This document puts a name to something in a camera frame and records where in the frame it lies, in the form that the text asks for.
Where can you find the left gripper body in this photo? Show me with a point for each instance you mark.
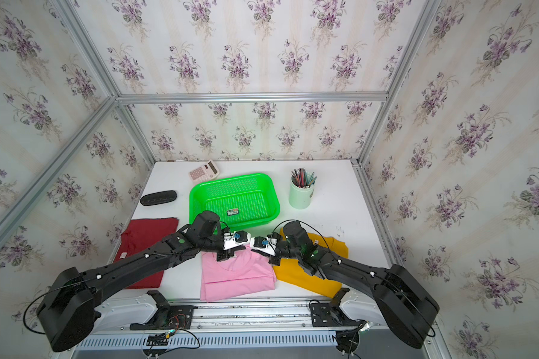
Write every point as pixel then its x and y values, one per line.
pixel 224 256

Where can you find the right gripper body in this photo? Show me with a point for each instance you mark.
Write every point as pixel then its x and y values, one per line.
pixel 274 261

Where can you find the pink t-shirt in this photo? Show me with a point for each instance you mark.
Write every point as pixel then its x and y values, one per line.
pixel 245 273

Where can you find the green plastic basket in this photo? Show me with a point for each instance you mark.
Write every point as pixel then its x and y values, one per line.
pixel 253 194

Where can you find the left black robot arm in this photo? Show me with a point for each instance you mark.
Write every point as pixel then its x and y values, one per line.
pixel 68 312

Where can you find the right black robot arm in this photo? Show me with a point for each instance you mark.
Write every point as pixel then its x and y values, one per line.
pixel 405 305

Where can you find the red folded t-shirt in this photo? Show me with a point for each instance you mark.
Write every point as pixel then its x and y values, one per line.
pixel 144 237

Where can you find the pink calculator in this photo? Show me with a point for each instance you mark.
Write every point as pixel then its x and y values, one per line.
pixel 205 172

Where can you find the coloured pencils bunch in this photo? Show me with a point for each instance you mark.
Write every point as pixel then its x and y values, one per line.
pixel 301 178

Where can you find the black oval case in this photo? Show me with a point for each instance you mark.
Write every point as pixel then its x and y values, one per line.
pixel 158 198

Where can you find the small circuit board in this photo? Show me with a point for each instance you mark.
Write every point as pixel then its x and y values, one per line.
pixel 157 340

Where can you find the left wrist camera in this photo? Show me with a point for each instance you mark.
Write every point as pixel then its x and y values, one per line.
pixel 241 236

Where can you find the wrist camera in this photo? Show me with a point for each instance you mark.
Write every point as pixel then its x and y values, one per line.
pixel 241 236
pixel 261 242

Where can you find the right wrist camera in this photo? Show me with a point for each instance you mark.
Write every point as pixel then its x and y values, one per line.
pixel 261 242

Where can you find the aluminium front rail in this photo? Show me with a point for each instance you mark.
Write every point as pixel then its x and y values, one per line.
pixel 124 312

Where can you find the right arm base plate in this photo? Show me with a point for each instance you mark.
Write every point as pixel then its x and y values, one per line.
pixel 330 314

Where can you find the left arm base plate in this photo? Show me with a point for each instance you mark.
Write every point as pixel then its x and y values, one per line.
pixel 166 316

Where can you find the black round floor mount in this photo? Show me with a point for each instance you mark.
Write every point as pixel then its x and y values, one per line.
pixel 347 342

